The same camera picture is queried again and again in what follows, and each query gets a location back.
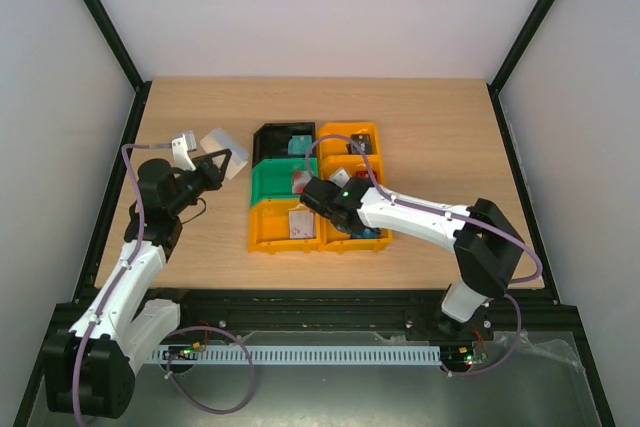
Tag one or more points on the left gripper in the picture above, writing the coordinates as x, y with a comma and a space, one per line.
213, 176

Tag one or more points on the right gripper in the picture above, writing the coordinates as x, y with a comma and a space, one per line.
310, 194

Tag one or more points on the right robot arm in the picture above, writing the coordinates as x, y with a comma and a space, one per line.
486, 246

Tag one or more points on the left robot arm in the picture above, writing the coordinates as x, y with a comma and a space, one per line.
90, 368

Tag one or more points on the teal card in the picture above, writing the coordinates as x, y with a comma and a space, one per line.
299, 145

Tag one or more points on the red white card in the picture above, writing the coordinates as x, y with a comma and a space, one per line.
299, 181

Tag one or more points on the dark blue card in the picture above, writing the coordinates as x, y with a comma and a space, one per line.
364, 141

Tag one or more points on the yellow bin front right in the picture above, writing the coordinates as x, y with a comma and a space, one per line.
332, 240

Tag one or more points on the yellow bin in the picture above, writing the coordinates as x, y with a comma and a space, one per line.
352, 163
269, 228
335, 146
332, 240

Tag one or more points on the black bin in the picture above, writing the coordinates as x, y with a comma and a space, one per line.
271, 139

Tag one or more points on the green bin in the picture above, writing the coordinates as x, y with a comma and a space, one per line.
272, 178

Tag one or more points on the yellow bin middle right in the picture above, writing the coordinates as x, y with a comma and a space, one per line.
352, 163

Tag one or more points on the yellow bin front left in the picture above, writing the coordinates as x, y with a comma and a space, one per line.
269, 228

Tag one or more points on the yellow bin back right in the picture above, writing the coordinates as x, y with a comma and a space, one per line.
335, 146

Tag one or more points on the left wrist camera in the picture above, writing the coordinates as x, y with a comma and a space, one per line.
182, 145

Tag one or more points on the black aluminium frame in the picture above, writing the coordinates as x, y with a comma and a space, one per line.
328, 309

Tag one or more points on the grey cable duct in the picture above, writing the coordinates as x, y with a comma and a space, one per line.
263, 355

